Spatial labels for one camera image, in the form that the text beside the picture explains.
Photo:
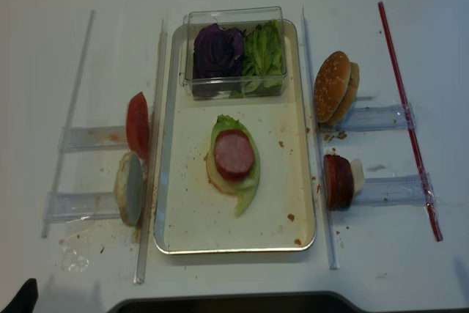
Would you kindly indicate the black covered gripper finger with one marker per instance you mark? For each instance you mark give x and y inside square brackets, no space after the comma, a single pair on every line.
[25,300]

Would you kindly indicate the red tomato slice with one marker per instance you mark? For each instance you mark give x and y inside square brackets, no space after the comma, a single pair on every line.
[137,126]

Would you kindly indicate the green lettuce leaf on tray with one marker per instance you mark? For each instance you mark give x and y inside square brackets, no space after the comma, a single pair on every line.
[249,185]

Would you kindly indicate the pink meat slice on tray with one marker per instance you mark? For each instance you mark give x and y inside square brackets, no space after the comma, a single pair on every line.
[233,155]

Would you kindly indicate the stacked red meat slices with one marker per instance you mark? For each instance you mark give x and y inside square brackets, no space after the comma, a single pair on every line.
[338,182]

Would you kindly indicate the green lettuce in box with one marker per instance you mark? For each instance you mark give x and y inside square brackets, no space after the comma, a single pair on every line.
[263,63]

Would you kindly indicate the white cheese slice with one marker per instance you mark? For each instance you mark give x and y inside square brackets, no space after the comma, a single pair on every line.
[357,175]

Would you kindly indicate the clear holder lower left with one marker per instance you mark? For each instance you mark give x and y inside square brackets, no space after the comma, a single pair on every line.
[64,207]

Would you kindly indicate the clear holder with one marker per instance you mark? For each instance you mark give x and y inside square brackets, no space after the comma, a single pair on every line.
[392,191]
[396,117]
[64,207]
[80,139]

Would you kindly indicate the bun half standing left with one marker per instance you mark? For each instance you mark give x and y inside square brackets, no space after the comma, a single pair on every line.
[128,189]

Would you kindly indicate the clear holder upper left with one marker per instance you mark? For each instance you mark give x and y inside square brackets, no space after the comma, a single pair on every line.
[80,139]

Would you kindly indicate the cream metal tray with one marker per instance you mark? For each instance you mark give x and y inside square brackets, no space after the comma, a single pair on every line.
[192,216]

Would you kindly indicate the black object bottom edge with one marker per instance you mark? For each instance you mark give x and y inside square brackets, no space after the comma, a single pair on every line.
[279,302]

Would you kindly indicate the purple cabbage pile in box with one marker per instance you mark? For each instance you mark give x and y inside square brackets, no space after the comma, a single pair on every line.
[217,53]

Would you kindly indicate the clear plastic box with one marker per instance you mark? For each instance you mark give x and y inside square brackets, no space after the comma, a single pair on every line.
[244,19]

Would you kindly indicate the bun bottom behind sesame bun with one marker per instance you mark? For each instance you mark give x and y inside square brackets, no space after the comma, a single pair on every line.
[349,96]

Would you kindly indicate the sesame bun top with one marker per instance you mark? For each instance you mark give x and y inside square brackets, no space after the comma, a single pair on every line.
[331,84]

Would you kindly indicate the clear holder lower right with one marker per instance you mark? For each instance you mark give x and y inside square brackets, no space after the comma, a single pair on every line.
[392,191]

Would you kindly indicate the clear holder upper right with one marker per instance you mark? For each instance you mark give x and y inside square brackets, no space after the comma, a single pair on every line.
[396,117]

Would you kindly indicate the red plastic strip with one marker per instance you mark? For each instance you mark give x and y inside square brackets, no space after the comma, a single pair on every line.
[426,184]

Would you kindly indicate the clear rail left of tray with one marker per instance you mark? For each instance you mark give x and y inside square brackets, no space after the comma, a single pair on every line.
[141,259]

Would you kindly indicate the clear rail of tray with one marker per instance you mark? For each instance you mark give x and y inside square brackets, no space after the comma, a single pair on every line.
[141,259]
[333,262]

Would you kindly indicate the clear rail far left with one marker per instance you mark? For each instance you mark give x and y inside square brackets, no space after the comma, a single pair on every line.
[67,126]

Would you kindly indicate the clear rail right of tray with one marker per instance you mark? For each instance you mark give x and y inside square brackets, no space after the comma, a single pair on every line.
[333,262]

